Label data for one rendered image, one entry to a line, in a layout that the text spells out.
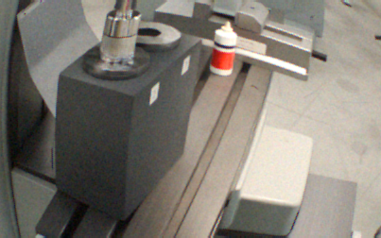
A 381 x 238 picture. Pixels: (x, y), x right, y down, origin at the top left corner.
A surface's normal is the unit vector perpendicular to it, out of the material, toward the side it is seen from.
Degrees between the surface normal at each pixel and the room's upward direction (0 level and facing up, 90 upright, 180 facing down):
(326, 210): 0
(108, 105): 90
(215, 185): 0
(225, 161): 0
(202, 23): 90
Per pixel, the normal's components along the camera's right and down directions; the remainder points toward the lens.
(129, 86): 0.14, -0.87
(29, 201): -0.23, 0.43
